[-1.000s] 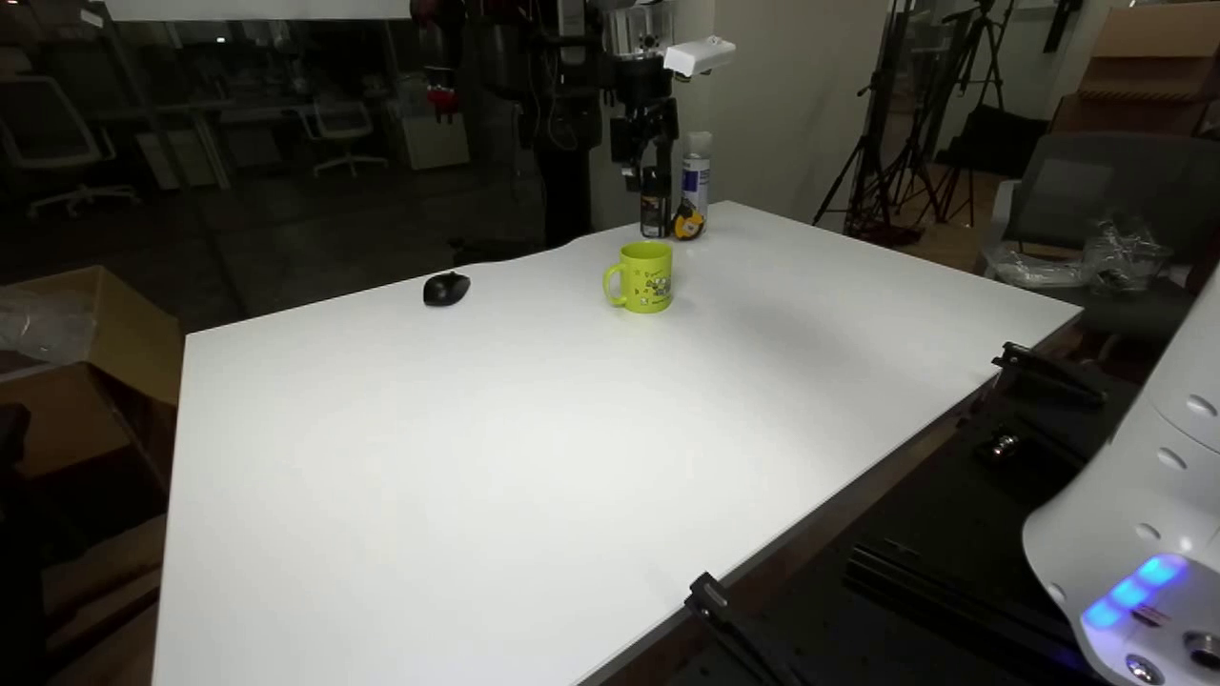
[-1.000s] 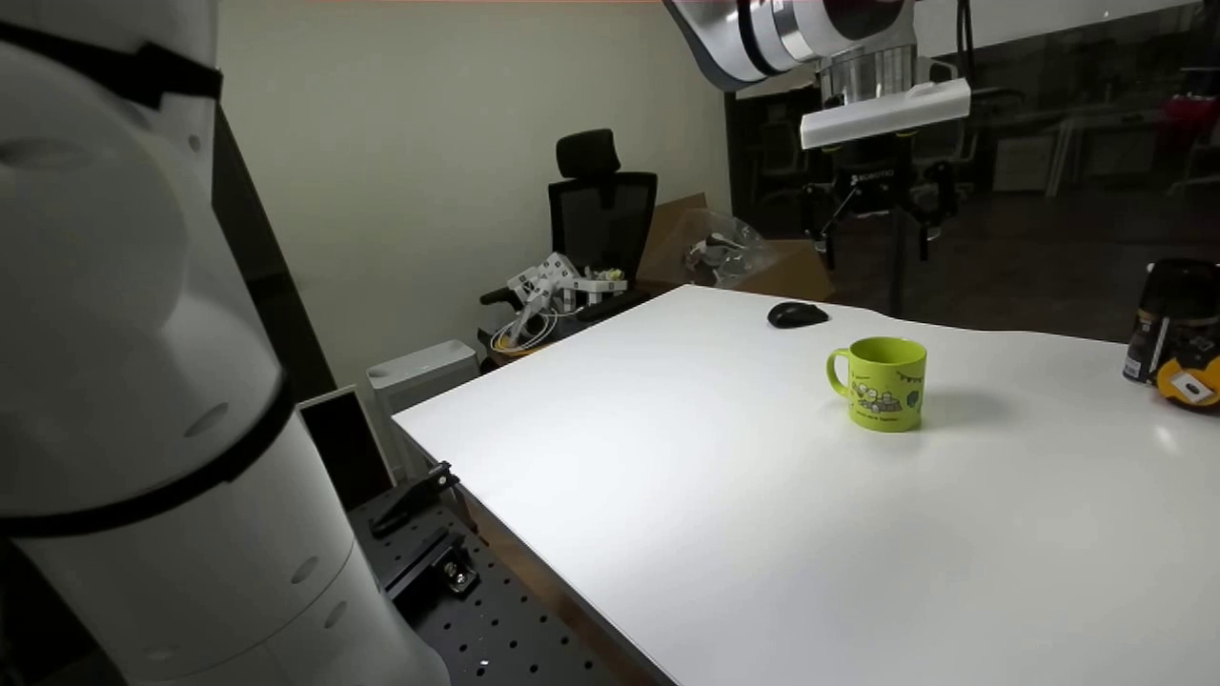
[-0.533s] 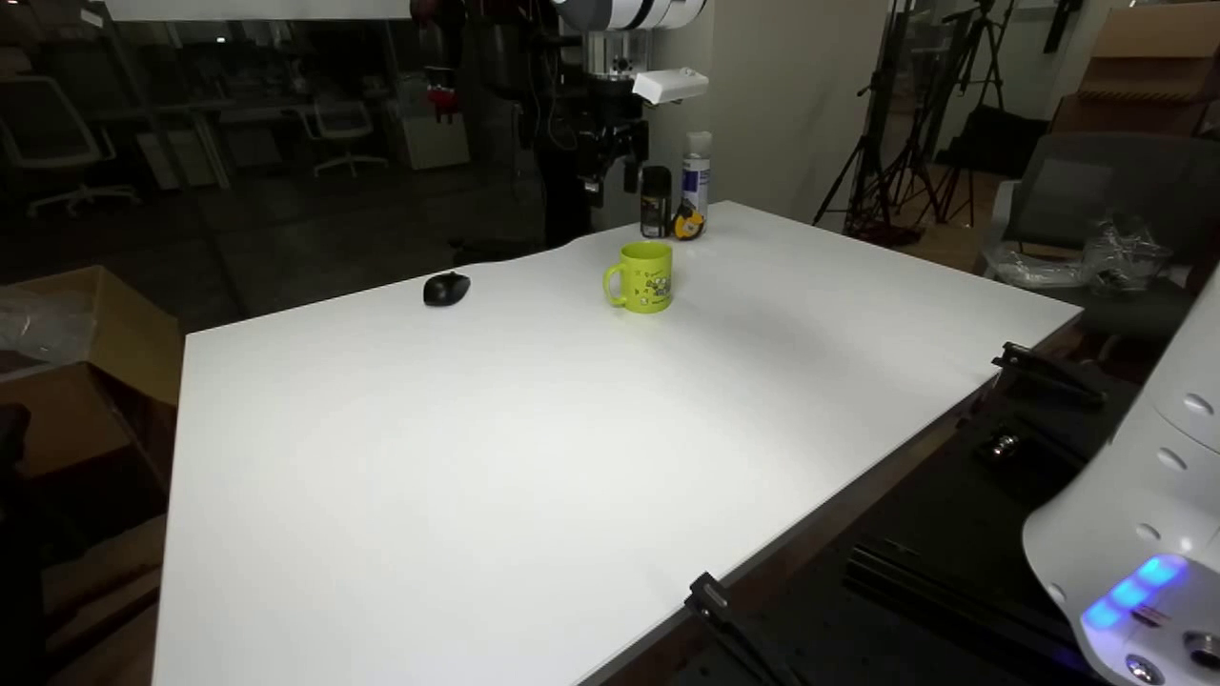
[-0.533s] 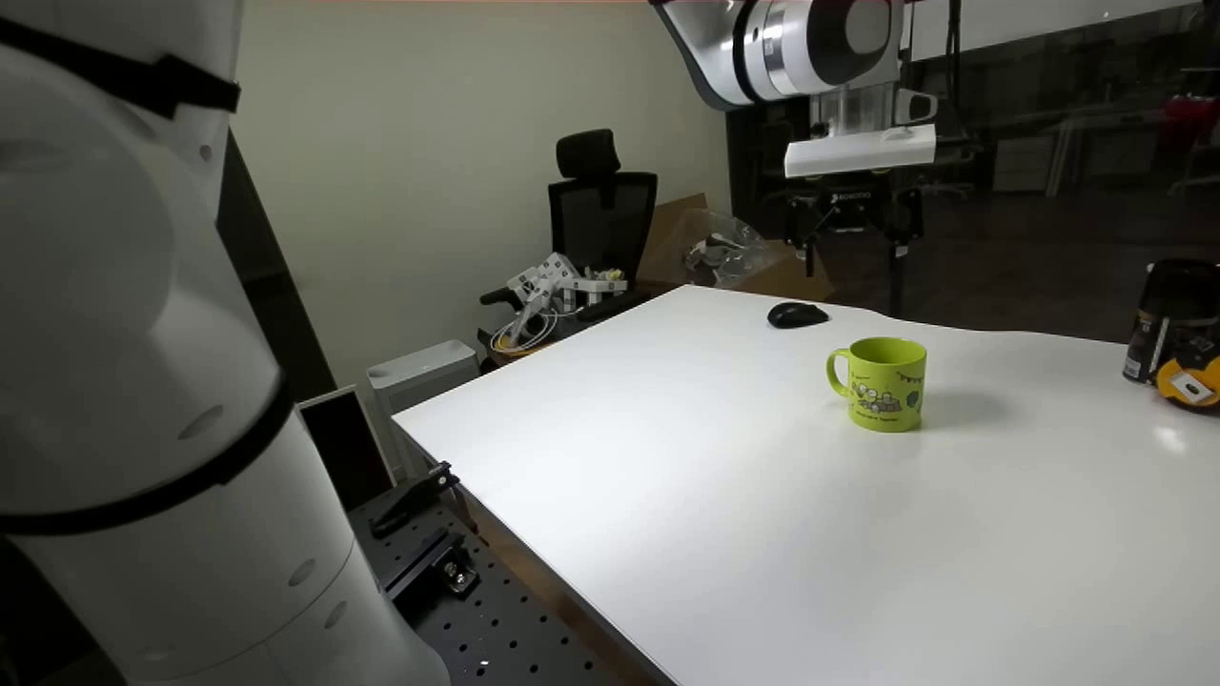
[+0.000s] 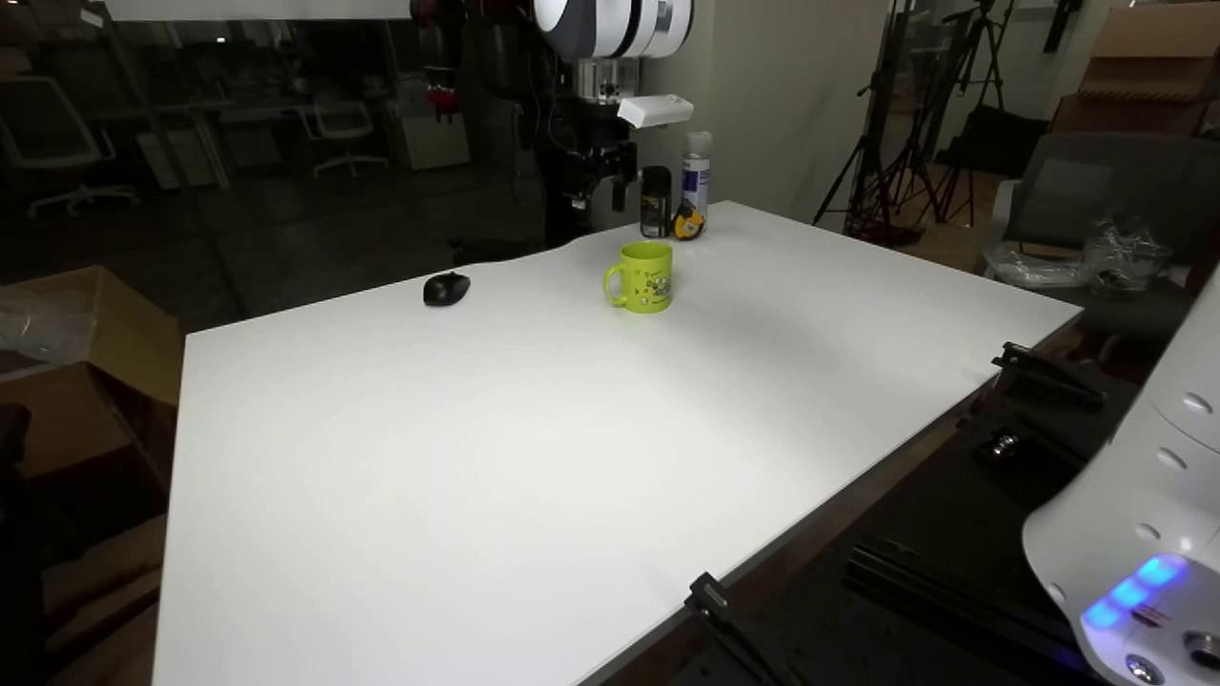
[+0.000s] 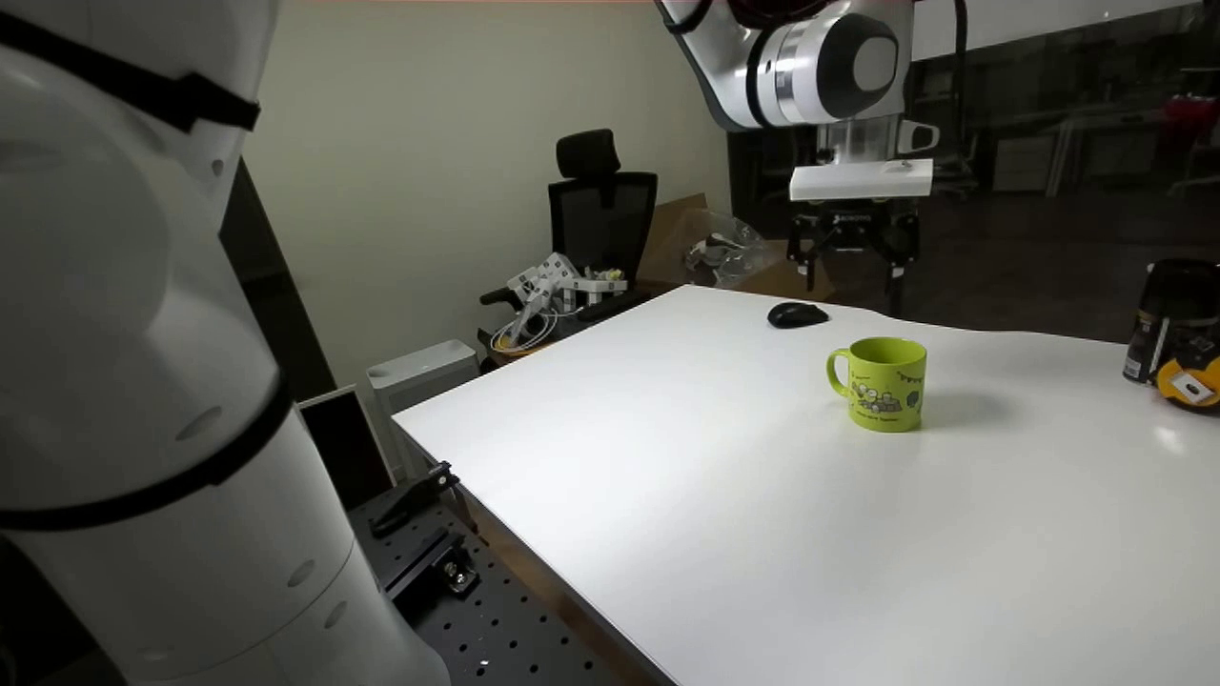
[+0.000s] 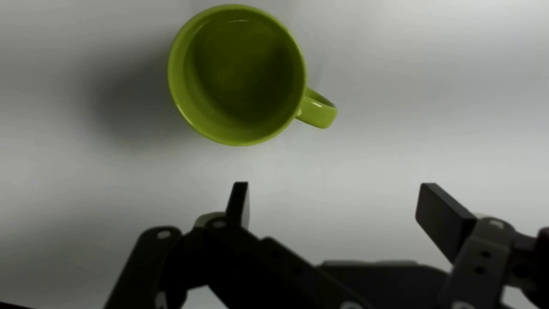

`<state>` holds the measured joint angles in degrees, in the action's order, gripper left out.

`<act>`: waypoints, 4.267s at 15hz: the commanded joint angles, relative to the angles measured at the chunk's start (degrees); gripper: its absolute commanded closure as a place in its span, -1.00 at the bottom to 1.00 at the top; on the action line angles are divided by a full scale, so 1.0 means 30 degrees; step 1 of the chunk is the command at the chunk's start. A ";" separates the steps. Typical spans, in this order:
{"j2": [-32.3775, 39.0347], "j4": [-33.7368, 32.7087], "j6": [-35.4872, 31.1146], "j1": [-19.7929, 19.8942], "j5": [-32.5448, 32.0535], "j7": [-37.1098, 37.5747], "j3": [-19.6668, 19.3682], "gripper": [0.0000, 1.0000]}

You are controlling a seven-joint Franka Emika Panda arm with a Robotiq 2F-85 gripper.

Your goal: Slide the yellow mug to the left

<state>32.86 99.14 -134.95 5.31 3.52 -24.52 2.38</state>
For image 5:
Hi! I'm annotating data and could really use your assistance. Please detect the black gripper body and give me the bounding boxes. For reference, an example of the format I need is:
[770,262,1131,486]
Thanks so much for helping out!
[561,120,640,195]

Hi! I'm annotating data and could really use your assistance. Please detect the yellow-green printed mug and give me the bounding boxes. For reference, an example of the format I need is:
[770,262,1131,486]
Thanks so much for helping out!
[600,240,678,317]

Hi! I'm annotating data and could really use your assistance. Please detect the black spray can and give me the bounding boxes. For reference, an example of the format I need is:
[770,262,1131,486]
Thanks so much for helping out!
[638,160,678,242]

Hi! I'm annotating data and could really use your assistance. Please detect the yellow and black small object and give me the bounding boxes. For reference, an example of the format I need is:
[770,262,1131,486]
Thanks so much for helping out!
[668,204,713,242]

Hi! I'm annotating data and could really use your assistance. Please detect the white bottle with blue label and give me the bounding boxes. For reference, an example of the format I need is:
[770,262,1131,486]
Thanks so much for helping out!
[675,127,716,242]

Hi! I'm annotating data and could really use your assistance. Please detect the black computer mouse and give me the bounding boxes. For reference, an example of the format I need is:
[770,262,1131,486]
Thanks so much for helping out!
[420,265,475,312]

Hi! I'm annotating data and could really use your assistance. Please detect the red object behind glass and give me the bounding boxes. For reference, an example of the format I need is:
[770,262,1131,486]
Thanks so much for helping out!
[423,64,465,127]

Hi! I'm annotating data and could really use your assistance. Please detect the white office chair behind glass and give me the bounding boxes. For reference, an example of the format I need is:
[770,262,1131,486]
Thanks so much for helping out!
[301,95,401,184]
[0,72,142,222]

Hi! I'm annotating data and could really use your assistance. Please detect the black tripod stand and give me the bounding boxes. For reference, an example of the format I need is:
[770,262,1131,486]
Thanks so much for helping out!
[941,0,1061,184]
[808,0,948,250]

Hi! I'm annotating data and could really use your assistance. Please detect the black table clamp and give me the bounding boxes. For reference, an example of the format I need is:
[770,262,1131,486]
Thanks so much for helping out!
[988,334,1113,414]
[681,566,783,686]

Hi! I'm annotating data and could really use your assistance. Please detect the grey armchair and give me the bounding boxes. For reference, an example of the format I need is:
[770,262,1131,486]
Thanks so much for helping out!
[988,127,1220,344]

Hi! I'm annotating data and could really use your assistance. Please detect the open cardboard box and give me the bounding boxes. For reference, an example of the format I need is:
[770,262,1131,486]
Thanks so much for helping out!
[0,262,192,486]

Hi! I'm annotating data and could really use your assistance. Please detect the crumpled clear plastic bag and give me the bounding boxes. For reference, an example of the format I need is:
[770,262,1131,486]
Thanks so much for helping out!
[983,209,1194,301]

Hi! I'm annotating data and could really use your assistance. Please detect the black aluminium extrusion bars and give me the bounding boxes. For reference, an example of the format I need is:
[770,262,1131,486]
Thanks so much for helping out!
[840,532,1074,654]

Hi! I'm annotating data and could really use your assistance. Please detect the stacked cardboard boxes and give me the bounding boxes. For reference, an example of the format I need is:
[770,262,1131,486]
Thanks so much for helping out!
[1047,0,1220,140]

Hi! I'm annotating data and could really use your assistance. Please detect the clear plastic bag in box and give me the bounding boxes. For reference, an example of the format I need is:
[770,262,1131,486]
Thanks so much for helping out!
[0,301,98,372]

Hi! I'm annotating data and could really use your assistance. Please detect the flat cardboard sheet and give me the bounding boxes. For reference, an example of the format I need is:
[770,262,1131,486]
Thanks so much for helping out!
[34,511,170,686]

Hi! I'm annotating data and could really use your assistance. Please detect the white board on glass wall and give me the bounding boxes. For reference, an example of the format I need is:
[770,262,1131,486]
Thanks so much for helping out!
[104,0,420,25]

